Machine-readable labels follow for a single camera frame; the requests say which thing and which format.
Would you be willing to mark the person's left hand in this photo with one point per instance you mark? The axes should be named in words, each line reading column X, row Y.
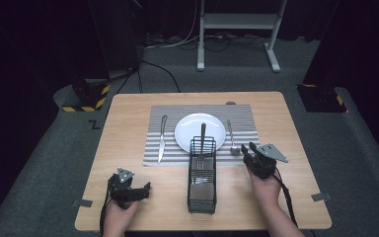
column 118, row 217

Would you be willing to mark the grey tape piece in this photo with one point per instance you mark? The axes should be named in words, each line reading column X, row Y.
column 321, row 197
column 83, row 203

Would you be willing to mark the steel fork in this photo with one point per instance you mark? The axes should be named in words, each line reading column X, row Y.
column 203, row 138

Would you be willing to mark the black yellow striped stand base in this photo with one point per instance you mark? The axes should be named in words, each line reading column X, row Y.
column 90, row 98

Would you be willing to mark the black stand base yellow corners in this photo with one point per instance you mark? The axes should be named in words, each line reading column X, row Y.
column 320, row 98

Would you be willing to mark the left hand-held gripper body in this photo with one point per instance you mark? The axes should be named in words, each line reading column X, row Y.
column 122, row 189

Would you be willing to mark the steel table knife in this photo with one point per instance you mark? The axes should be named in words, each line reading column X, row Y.
column 162, row 141

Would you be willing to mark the steel spoon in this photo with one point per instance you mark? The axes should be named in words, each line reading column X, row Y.
column 233, row 141

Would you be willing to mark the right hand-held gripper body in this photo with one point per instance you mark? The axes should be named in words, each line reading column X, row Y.
column 264, row 161

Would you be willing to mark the person's right hand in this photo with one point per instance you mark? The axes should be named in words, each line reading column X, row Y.
column 265, row 191

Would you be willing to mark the white round plate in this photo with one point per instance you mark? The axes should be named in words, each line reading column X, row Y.
column 186, row 130

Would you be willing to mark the white metal stand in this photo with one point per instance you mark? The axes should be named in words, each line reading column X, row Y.
column 240, row 20

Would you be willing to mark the grey striped placemat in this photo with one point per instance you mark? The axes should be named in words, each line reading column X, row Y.
column 151, row 131

